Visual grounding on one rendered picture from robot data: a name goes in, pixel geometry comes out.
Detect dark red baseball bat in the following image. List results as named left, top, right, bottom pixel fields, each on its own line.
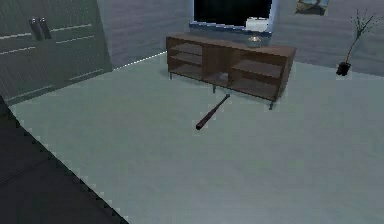
left=195, top=93, right=231, bottom=131

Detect brown wooden shelf unit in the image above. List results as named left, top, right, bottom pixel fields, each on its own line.
left=165, top=32, right=297, bottom=111

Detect black television set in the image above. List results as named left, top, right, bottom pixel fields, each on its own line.
left=189, top=0, right=280, bottom=36

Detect grey-green wardrobe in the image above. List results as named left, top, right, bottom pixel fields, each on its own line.
left=0, top=0, right=114, bottom=106

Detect dark grey bed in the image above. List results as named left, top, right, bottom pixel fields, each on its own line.
left=0, top=94, right=130, bottom=224

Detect bare house plant black pot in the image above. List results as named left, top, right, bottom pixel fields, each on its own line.
left=335, top=8, right=384, bottom=77

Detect framed wall picture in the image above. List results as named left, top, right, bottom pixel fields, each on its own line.
left=294, top=0, right=330, bottom=17

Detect black wardrobe handle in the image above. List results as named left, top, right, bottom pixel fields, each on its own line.
left=28, top=17, right=45, bottom=42
left=38, top=17, right=53, bottom=40

